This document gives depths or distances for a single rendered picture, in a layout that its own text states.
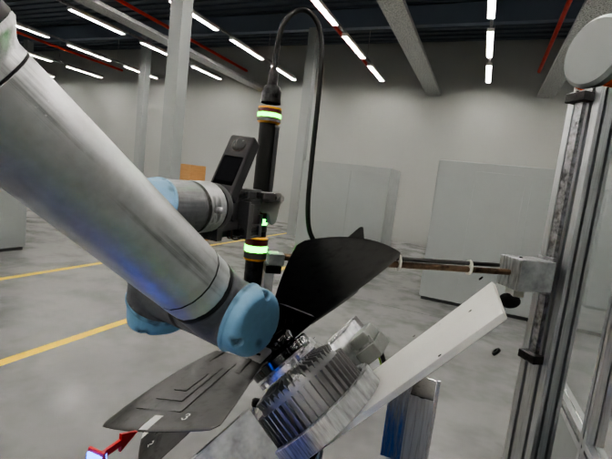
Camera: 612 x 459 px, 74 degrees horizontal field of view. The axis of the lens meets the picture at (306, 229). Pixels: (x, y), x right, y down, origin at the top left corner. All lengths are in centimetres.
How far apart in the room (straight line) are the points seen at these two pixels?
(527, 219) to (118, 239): 596
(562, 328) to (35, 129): 105
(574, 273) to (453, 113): 1208
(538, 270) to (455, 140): 1196
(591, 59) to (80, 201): 104
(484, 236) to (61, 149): 598
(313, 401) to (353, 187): 731
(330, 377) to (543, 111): 1249
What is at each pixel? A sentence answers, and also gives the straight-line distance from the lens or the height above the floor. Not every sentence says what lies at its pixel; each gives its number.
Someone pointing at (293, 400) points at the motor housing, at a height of 113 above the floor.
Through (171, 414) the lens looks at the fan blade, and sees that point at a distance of 68.
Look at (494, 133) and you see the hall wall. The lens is 1293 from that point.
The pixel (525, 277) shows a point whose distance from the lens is 102.
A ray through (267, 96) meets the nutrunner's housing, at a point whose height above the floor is 167.
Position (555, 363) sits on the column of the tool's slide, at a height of 118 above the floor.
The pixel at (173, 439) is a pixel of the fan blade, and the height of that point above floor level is 98.
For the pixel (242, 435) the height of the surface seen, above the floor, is 105.
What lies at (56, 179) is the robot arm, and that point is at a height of 151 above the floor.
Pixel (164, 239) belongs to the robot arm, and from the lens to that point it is 35.
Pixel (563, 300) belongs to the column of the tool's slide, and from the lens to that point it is 110.
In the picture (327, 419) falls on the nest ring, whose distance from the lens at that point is 80.
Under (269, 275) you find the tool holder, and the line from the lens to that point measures 78.
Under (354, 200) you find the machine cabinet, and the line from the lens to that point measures 802.
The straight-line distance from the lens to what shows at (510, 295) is 104.
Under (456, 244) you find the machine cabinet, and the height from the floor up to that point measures 88.
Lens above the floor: 153
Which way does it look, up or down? 7 degrees down
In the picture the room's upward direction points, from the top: 7 degrees clockwise
